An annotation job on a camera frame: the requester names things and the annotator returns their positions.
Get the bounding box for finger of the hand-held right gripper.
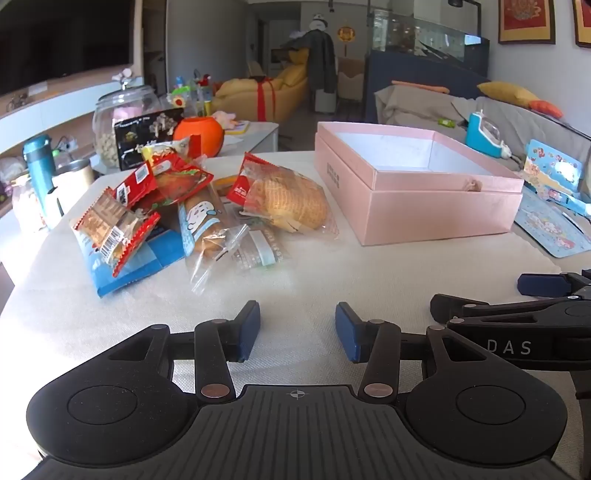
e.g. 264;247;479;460
517;271;591;299
429;293;552;330

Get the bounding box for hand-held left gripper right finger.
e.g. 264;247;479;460
335;301;491;401

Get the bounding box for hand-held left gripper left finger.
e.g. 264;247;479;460
104;300;262;401

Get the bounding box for clear packet green blue print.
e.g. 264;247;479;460
231;225;289;277

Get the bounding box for pink cardboard box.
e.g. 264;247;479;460
315;121;526;246

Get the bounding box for blue white snack bag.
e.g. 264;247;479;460
74;217;188;300

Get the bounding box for ghost print bread packet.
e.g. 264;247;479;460
177;185;252;297

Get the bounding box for bread packet red label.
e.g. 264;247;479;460
225;152;341;240

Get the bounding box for red roast duck packet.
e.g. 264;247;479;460
139;141;216;210

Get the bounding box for red cracker packet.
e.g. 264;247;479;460
69;186;162;278

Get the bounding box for red packet white label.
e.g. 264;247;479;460
112;163;158;208

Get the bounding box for cartoon blue packets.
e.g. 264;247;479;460
513;189;591;259

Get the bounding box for cream tablecloth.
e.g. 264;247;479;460
0;150;591;480

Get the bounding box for teal white toy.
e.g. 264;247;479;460
464;110;512;160

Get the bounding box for orange cushion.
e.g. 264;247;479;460
527;99;565;120

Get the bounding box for white side table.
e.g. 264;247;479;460
203;121;280;154

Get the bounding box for yellow cushion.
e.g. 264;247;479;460
477;80;541;110

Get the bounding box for orange pumpkin container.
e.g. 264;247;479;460
173;116;226;158

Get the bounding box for black printed gift box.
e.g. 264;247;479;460
113;108;185;172

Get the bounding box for long orange strip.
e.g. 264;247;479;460
390;80;451;95

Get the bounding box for white beige cup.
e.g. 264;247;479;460
52;159;96;217

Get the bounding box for white bin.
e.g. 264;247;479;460
314;89;339;114

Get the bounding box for yellow sofa red ribbon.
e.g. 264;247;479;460
215;46;310;123

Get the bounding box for colourful drink bottle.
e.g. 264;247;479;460
187;69;217;116

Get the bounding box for sunflower toy green box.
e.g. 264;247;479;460
166;85;191;110

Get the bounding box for navy sofa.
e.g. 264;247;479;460
364;50;491;123

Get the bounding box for clear plastic jar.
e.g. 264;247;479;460
10;178;48;234

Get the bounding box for glass jar with lid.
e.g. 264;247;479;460
91;69;161;171

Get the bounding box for framed red picture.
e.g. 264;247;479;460
498;0;557;45
573;0;591;49

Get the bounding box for teal thermos bottle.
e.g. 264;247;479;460
22;134;62;228

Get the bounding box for glass fish tank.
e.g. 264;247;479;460
367;8;491;78

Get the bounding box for dark hanging jacket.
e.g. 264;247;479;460
281;28;339;93

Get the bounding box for white tv cabinet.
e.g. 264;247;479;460
0;74;146;217

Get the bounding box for black television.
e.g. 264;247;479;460
0;0;136;96

